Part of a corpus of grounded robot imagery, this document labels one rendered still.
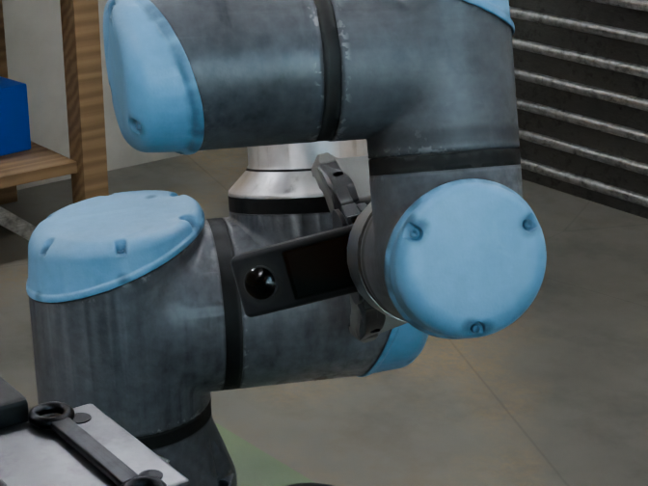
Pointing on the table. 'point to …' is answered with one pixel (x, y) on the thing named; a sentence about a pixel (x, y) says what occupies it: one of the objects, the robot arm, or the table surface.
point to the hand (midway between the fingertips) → (333, 249)
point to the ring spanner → (87, 445)
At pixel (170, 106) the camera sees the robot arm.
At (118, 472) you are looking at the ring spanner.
